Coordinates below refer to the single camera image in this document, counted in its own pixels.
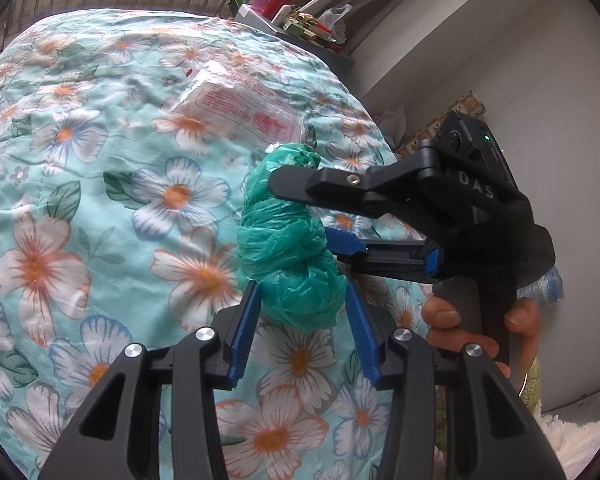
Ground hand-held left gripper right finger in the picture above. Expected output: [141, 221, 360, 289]
[344, 285, 566, 480]

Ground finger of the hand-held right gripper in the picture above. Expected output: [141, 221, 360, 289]
[325, 226, 444, 286]
[268, 146, 432, 220]

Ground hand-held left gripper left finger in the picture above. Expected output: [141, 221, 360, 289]
[39, 280, 262, 480]

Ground green plastic bag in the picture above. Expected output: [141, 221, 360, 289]
[236, 142, 349, 334]

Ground person's right hand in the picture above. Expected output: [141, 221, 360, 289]
[422, 294, 542, 386]

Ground white plastic bag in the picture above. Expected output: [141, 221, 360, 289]
[372, 106, 409, 150]

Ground clear red printed plastic bag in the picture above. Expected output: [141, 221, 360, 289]
[167, 59, 307, 154]

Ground green gold boxes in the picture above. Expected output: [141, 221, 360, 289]
[282, 12, 331, 43]

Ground yellow green cloth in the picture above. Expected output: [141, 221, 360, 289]
[519, 359, 544, 413]

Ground floral turquoise blanket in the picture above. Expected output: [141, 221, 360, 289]
[0, 9, 453, 480]

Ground white fluffy cloth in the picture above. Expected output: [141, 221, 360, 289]
[539, 411, 600, 480]

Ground patterned wall border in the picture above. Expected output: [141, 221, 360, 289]
[399, 91, 487, 157]

